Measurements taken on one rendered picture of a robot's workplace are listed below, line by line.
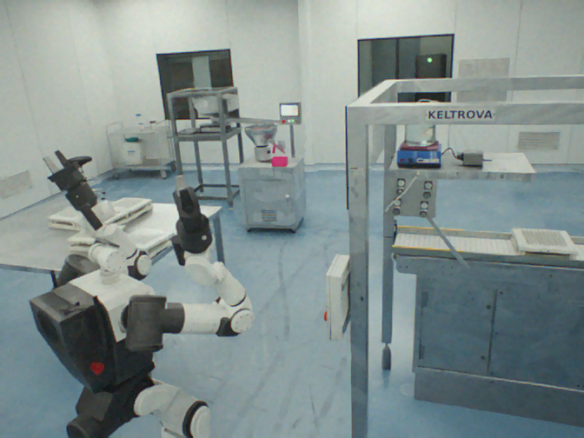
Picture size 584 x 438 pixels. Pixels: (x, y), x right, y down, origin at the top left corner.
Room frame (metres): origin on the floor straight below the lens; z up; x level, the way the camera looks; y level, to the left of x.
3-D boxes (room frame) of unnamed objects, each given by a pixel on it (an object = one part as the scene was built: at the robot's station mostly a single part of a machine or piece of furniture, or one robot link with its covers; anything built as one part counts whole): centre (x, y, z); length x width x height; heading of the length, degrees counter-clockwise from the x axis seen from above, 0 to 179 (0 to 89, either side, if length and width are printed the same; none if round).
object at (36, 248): (2.83, 1.36, 0.88); 1.50 x 1.10 x 0.04; 71
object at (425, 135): (2.16, -0.64, 1.56); 0.15 x 0.15 x 0.19
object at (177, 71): (7.99, 1.43, 1.43); 1.32 x 0.01 x 1.11; 76
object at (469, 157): (2.06, -0.85, 1.41); 0.12 x 0.07 x 0.06; 71
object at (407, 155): (2.15, -0.64, 1.42); 0.21 x 0.20 x 0.09; 161
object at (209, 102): (5.73, 0.77, 0.75); 1.43 x 1.06 x 1.50; 76
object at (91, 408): (1.20, 0.61, 0.89); 0.28 x 0.13 x 0.18; 150
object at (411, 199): (2.07, -0.59, 1.25); 0.22 x 0.11 x 0.20; 71
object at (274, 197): (5.02, 0.17, 0.38); 0.63 x 0.57 x 0.76; 76
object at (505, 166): (2.14, -0.82, 1.36); 0.62 x 0.38 x 0.04; 71
